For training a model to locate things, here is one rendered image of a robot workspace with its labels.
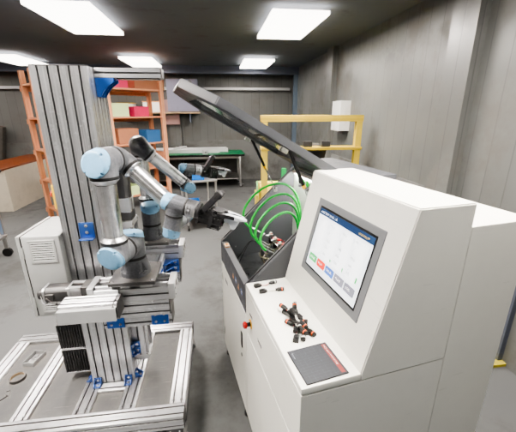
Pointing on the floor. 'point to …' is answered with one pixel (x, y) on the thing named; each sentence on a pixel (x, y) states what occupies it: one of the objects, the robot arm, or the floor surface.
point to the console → (370, 313)
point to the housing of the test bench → (475, 311)
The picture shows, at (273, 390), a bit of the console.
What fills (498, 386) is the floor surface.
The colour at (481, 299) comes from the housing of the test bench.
